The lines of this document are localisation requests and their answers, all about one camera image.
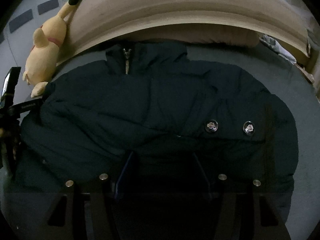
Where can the yellow Pikachu plush toy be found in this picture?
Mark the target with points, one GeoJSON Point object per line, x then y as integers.
{"type": "Point", "coordinates": [47, 41]}

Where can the wooden bedside cabinet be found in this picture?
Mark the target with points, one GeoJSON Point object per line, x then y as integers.
{"type": "Point", "coordinates": [310, 70]}

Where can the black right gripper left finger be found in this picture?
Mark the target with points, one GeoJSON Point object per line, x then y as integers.
{"type": "Point", "coordinates": [91, 210]}

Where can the beige padded headboard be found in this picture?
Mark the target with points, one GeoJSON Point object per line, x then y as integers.
{"type": "Point", "coordinates": [96, 21]}

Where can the pile of folded clothes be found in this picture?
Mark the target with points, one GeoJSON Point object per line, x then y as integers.
{"type": "Point", "coordinates": [275, 46]}

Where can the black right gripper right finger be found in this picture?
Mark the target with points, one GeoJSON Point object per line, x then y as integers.
{"type": "Point", "coordinates": [230, 208]}

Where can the dark navy puffer jacket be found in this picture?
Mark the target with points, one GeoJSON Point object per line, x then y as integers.
{"type": "Point", "coordinates": [149, 103]}

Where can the grey-blue bed sheet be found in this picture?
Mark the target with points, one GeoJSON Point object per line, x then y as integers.
{"type": "Point", "coordinates": [157, 210]}

